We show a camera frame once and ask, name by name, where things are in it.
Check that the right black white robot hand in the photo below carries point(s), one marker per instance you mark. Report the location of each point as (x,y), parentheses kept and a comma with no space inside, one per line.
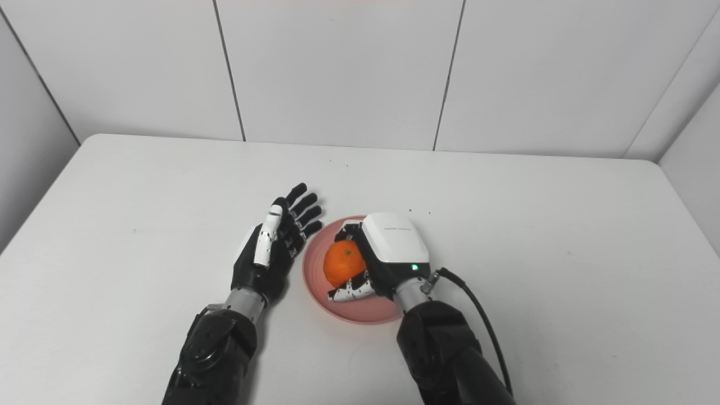
(388,253)

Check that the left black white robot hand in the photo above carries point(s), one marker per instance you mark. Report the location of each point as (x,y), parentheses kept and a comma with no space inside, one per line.
(275,247)

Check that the orange fruit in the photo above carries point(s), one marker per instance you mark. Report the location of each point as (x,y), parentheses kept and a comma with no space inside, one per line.
(344,263)

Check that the pink round plate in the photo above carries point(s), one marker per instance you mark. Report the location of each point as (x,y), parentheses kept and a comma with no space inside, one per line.
(349,306)

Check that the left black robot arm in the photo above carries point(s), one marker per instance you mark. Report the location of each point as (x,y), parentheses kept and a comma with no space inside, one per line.
(216,354)

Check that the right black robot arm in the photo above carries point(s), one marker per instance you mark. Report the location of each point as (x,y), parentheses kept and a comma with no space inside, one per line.
(444,354)

